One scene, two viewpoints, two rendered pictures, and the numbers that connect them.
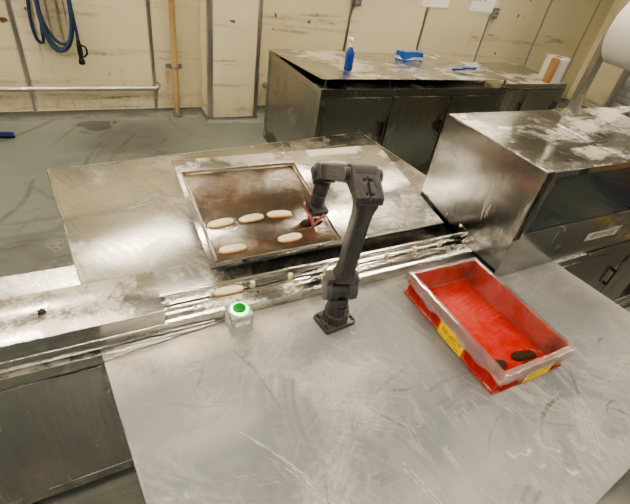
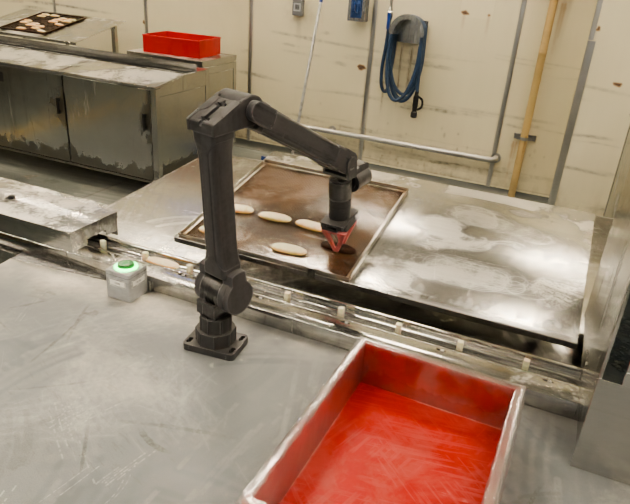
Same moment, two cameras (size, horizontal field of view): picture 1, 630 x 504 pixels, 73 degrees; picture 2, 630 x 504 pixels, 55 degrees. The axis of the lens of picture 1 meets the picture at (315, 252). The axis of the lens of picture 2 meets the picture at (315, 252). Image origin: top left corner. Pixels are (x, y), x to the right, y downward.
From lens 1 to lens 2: 1.27 m
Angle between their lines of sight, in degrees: 48
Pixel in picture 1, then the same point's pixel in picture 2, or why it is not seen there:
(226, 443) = not seen: outside the picture
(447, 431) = not seen: outside the picture
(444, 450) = not seen: outside the picture
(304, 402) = (54, 373)
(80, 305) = (36, 205)
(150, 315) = (58, 232)
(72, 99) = (397, 156)
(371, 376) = (148, 407)
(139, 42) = (489, 103)
